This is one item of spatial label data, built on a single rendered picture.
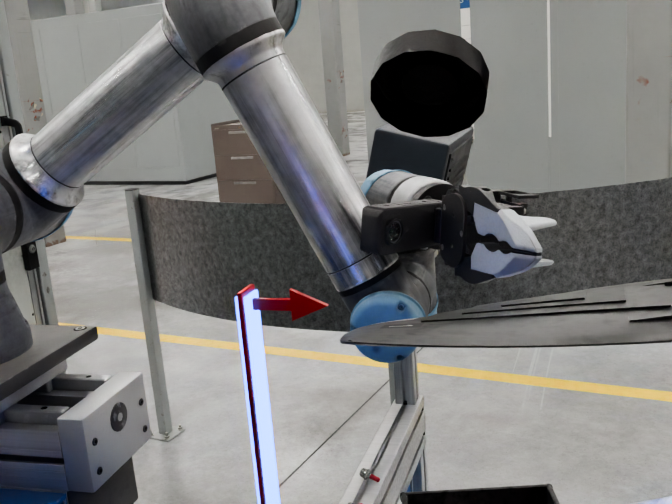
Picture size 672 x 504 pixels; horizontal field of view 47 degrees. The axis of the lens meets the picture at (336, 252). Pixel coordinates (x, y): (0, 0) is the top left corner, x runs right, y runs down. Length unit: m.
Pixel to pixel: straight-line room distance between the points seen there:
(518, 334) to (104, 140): 0.66
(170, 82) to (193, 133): 9.37
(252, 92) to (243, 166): 6.55
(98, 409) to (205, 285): 1.75
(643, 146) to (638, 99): 0.26
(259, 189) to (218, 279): 4.73
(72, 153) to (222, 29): 0.32
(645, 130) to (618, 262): 2.34
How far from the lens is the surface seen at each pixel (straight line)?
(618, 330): 0.48
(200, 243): 2.62
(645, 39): 4.68
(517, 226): 0.68
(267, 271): 2.45
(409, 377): 1.13
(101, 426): 0.94
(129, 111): 0.98
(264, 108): 0.78
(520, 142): 6.62
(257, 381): 0.59
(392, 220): 0.73
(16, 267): 2.60
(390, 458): 1.01
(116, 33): 10.65
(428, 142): 1.10
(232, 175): 7.42
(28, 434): 0.96
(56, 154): 1.03
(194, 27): 0.80
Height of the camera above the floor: 1.35
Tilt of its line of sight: 14 degrees down
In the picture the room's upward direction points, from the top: 5 degrees counter-clockwise
